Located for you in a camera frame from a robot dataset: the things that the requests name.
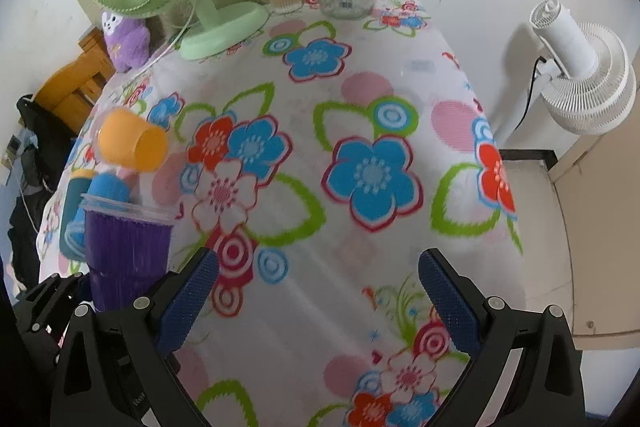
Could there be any purple plastic cup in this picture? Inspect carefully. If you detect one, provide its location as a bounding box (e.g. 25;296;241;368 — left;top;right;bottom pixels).
80;194;176;312

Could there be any dark teal cup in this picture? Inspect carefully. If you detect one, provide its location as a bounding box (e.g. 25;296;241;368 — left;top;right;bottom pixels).
60;169;96;262

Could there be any blue plastic cup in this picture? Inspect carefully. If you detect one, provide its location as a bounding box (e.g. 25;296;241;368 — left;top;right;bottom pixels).
67;171;130;250

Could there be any orange plastic cup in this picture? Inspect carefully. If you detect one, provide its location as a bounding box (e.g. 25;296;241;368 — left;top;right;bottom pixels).
96;107;168;172

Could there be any pile of dark clothes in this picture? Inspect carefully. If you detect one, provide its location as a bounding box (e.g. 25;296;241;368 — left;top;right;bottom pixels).
8;95;75;289

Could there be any orange wooden chair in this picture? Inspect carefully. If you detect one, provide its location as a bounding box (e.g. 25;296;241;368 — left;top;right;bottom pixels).
35;27;115;134

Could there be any purple plush toy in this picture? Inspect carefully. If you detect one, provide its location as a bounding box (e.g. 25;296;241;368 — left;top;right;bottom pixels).
101;11;151;72

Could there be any floral tablecloth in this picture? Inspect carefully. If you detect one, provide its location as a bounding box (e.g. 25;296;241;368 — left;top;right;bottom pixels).
63;0;524;426

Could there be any white standing fan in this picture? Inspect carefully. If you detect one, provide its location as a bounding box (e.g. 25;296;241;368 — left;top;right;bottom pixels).
494;0;637;146

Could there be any white fan cable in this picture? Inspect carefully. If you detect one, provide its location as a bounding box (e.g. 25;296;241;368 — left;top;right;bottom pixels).
117;0;199;78

